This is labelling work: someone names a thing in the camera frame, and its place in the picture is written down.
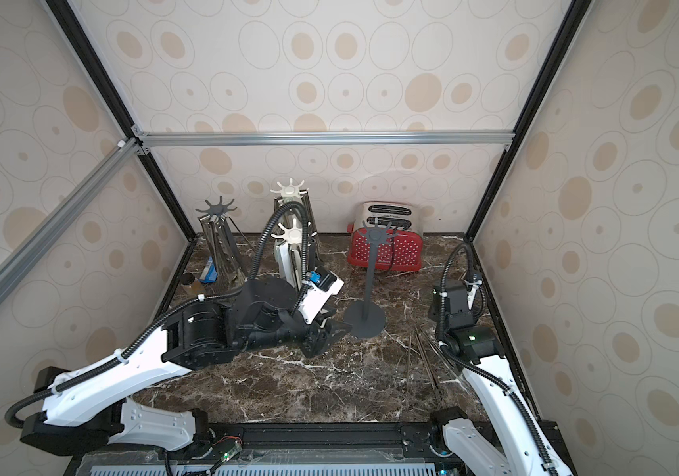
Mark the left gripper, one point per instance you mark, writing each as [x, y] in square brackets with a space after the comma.
[322, 333]

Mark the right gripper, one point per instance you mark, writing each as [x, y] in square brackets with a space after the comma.
[456, 310]

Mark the white utensil rack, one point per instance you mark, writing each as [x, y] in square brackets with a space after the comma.
[289, 192]
[292, 231]

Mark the dark grey rack back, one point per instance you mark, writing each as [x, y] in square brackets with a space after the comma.
[366, 318]

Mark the thin steel tongs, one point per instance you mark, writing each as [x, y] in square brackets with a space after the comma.
[227, 265]

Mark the dark grey utensil rack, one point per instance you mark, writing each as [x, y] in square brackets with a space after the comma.
[224, 209]

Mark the small steel tongs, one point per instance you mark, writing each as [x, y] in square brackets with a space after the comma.
[289, 261]

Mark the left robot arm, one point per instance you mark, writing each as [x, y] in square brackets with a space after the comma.
[81, 410]

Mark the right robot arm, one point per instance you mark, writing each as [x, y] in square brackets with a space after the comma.
[480, 360]

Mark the blue small package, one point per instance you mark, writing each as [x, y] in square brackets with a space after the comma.
[209, 274]

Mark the red white toaster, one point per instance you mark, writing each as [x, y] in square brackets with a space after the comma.
[397, 232]

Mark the brown spice jar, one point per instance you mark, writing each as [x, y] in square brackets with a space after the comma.
[191, 285]

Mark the horizontal aluminium bar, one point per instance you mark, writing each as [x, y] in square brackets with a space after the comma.
[316, 139]

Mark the diagonal aluminium bar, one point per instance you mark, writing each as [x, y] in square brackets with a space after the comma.
[41, 240]

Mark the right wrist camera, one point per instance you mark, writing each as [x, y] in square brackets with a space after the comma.
[473, 288]

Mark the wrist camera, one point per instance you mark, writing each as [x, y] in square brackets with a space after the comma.
[473, 288]
[321, 285]

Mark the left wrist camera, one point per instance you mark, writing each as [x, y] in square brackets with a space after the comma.
[321, 285]

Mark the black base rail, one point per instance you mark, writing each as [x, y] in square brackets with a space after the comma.
[379, 448]

